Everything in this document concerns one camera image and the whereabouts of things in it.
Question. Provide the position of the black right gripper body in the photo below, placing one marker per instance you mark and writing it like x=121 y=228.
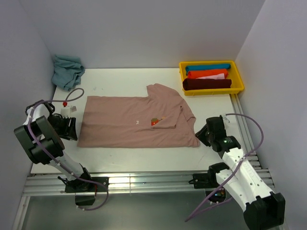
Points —
x=205 y=136

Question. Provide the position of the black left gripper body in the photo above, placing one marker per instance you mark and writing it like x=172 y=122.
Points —
x=61 y=125

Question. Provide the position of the pink printed t-shirt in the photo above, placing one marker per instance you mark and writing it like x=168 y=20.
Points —
x=162 y=119

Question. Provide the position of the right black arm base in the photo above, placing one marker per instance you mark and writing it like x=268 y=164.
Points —
x=208 y=180

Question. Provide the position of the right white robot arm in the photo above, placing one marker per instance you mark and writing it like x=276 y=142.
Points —
x=262 y=207

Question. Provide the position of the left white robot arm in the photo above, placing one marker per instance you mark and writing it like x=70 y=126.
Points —
x=41 y=138

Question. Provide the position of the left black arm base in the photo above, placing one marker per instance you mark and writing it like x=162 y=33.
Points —
x=85 y=194

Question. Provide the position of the rolled maroon t-shirt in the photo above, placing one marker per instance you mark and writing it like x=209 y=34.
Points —
x=203 y=84

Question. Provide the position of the crumpled teal t-shirt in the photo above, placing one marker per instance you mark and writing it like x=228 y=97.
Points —
x=67 y=72

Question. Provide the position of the yellow plastic bin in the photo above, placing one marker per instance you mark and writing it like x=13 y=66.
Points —
x=233 y=74

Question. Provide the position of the rolled orange t-shirt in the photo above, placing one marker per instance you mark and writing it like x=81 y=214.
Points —
x=215 y=74

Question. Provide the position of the rolled blue t-shirt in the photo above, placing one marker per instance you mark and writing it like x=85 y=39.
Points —
x=207 y=67

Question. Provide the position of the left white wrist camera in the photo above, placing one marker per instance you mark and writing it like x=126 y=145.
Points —
x=67 y=111

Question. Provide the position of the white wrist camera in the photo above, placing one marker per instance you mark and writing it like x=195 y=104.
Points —
x=67 y=111
x=224 y=117

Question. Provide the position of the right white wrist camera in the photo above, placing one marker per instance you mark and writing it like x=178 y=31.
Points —
x=224 y=117

